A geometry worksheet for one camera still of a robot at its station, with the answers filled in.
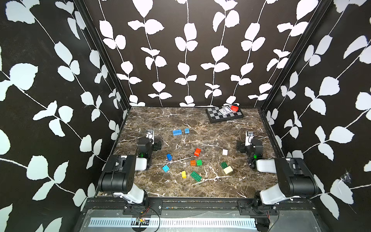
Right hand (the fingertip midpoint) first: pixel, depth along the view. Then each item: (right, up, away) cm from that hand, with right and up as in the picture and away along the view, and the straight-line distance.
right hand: (244, 137), depth 95 cm
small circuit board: (-62, -40, -24) cm, 77 cm away
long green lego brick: (-33, -23, -10) cm, 41 cm away
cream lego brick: (-13, -19, -7) cm, 24 cm away
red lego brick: (-32, -10, -2) cm, 33 cm away
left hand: (-62, +1, 0) cm, 62 cm away
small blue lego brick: (-39, +4, +9) cm, 40 cm away
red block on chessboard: (0, +21, +21) cm, 30 cm away
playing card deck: (-8, +19, +19) cm, 28 cm away
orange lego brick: (-35, -15, -7) cm, 39 cm away
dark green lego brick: (-15, -17, -7) cm, 24 cm away
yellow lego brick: (-40, -21, -11) cm, 47 cm away
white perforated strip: (-44, -39, -25) cm, 64 cm away
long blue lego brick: (-46, +2, +9) cm, 47 cm away
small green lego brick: (-31, -15, -7) cm, 35 cm away
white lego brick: (-13, -10, 0) cm, 17 cm away
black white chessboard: (-17, +15, +17) cm, 29 cm away
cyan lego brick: (-51, -18, -9) cm, 55 cm away
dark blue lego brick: (-50, -12, -4) cm, 52 cm away
